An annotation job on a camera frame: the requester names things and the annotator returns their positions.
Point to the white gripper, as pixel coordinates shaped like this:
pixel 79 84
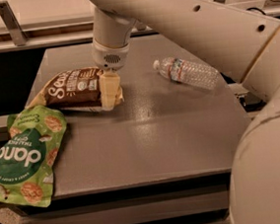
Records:
pixel 111 56

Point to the brown chip bag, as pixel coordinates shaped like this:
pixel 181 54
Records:
pixel 72 90

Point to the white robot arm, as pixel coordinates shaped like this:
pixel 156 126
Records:
pixel 243 45

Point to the green dang chip bag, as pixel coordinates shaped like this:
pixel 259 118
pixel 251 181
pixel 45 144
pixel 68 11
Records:
pixel 27 158

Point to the clear plastic water bottle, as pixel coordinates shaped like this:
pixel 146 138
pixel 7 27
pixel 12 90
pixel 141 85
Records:
pixel 198 75

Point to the grey drawer cabinet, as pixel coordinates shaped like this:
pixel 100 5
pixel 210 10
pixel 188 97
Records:
pixel 201 200

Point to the metal railing frame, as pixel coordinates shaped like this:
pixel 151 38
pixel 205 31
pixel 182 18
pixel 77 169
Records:
pixel 30 24

